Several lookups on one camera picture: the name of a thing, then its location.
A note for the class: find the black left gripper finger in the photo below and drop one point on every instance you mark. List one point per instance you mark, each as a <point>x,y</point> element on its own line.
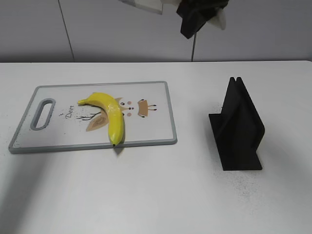
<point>194,19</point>

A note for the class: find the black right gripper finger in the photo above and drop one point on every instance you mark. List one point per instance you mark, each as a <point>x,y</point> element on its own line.
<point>202,4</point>

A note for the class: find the white handled kitchen knife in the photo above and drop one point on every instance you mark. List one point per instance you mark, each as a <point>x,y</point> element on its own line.
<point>156,6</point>

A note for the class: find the yellow plastic banana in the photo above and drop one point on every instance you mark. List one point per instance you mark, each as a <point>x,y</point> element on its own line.
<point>116,128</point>

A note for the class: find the black knife stand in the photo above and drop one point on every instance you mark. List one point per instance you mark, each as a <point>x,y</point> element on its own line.
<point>238,129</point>

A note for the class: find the grey rimmed white cutting board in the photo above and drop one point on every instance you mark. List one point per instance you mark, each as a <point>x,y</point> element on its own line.
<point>53,121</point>

